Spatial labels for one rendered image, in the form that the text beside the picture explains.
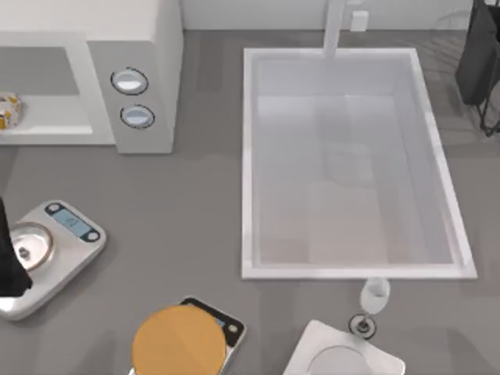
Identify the white sink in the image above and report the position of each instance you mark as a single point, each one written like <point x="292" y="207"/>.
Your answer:
<point x="351" y="164"/>

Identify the microwave knob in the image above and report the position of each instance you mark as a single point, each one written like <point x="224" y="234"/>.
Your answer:
<point x="137" y="116"/>
<point x="129" y="81"/>

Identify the clear wine glass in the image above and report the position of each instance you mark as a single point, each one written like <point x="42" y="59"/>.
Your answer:
<point x="374" y="297"/>

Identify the orange-topped kitchen scale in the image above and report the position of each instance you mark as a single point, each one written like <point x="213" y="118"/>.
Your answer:
<point x="183" y="340"/>

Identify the tall white tap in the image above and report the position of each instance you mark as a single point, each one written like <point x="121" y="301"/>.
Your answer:
<point x="332" y="27"/>

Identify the white square plate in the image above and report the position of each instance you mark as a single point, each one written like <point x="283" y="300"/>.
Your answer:
<point x="343" y="351"/>

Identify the pale microwave oven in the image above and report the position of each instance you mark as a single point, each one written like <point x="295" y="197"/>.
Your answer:
<point x="129" y="35"/>

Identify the silver kitchen scale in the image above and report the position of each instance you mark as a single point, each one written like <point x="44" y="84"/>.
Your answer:
<point x="58" y="250"/>

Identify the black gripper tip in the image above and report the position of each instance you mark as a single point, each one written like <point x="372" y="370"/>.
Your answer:
<point x="9" y="265"/>

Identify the white and yellow box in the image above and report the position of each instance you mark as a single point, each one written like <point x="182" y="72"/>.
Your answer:
<point x="8" y="110"/>

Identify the black rack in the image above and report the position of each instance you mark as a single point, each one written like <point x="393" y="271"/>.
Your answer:
<point x="478" y="58"/>

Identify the white wall socket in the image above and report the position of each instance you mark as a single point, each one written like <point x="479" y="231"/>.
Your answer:
<point x="359" y="20"/>

